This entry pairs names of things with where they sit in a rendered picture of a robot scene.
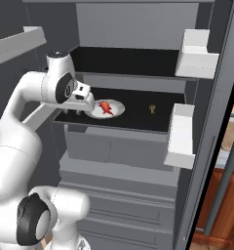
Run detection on black fridge shelf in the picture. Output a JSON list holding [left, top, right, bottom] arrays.
[[69, 46, 182, 78], [53, 86, 186, 134]]

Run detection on grey fridge crisper drawer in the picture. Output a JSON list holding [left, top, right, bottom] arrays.
[[63, 124, 176, 173]]

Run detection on red fish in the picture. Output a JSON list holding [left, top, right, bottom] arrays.
[[97, 101, 115, 117]]

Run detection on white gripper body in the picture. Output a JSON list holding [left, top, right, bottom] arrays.
[[40, 92, 97, 113]]

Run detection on small white door bin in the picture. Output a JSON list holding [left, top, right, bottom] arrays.
[[175, 28, 220, 80]]

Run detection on grey fridge door handle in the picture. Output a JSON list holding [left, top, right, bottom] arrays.
[[203, 127, 234, 236]]

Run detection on grey fridge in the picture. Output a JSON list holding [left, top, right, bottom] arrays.
[[22, 0, 217, 250]]

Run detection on long white door bin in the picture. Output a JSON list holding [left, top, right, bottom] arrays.
[[0, 25, 48, 68]]

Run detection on grey fridge door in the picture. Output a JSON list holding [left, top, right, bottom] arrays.
[[163, 0, 234, 250]]

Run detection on brown wooden cabinet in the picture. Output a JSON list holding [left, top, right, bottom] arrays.
[[189, 167, 234, 250]]

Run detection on tall white door bin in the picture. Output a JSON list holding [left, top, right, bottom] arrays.
[[163, 103, 196, 170]]

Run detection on white plate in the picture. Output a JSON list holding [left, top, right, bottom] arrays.
[[85, 99, 126, 120]]

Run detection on grey freezer drawer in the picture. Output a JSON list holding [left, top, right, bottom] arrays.
[[57, 181, 176, 250]]

